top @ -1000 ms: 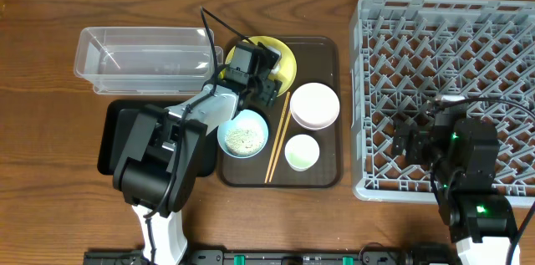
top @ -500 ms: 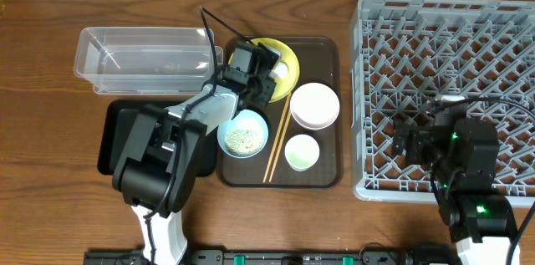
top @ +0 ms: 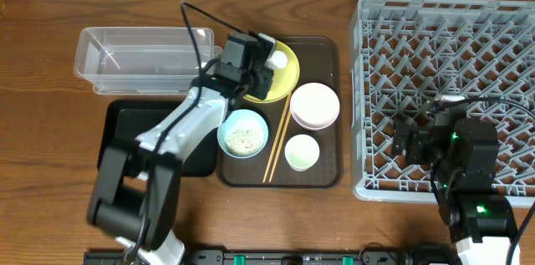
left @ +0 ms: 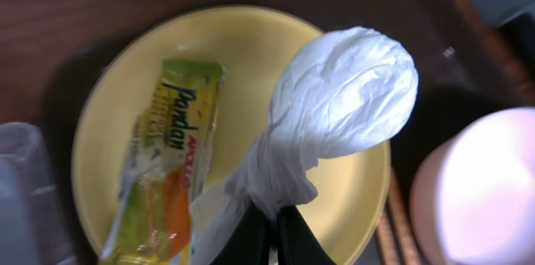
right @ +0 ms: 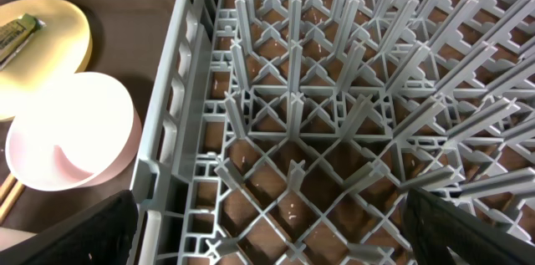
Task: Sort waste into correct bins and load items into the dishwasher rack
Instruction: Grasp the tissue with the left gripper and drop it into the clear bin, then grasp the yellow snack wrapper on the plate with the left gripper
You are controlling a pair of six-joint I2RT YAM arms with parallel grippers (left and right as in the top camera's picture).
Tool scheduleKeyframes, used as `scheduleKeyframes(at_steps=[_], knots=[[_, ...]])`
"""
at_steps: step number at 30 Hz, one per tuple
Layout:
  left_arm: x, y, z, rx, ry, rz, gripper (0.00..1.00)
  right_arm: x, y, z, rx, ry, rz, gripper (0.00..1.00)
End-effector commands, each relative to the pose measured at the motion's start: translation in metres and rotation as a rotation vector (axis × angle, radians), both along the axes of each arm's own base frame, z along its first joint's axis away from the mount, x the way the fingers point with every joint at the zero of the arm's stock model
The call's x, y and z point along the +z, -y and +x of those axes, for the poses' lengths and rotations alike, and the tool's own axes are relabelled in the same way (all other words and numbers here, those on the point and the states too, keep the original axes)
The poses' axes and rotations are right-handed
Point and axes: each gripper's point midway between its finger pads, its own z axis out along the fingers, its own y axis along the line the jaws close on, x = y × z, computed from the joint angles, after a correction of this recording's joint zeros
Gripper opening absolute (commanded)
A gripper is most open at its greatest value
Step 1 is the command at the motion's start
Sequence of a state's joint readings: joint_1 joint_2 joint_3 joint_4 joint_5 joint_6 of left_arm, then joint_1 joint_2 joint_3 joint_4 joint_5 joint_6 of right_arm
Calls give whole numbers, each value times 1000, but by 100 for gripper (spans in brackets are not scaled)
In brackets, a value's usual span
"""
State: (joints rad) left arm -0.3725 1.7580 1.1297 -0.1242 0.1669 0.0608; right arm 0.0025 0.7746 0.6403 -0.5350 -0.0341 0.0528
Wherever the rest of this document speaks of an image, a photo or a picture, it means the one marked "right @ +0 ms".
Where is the grey dishwasher rack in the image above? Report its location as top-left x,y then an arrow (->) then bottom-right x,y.
129,0 -> 534,264

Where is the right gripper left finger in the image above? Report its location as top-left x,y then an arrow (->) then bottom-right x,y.
1,190 -> 139,265

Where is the wooden chopstick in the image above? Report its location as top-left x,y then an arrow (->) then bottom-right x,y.
0,174 -> 17,203
1,181 -> 25,223

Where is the brown serving tray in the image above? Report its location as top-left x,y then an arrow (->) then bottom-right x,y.
2,0 -> 175,233

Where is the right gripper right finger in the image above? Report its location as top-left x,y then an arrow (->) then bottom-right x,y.
402,188 -> 534,265

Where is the white green cup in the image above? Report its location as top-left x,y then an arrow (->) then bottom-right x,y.
0,227 -> 35,251

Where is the green snack wrapper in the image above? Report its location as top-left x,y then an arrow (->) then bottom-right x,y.
1,13 -> 46,69

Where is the yellow plate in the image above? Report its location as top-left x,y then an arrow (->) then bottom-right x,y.
1,0 -> 93,121

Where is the wooden chopstick right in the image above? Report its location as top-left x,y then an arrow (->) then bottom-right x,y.
1,181 -> 25,223

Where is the wooden chopstick left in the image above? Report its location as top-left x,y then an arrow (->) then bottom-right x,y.
0,174 -> 17,203

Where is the pink bowl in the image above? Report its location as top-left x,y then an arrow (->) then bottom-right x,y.
5,72 -> 141,191

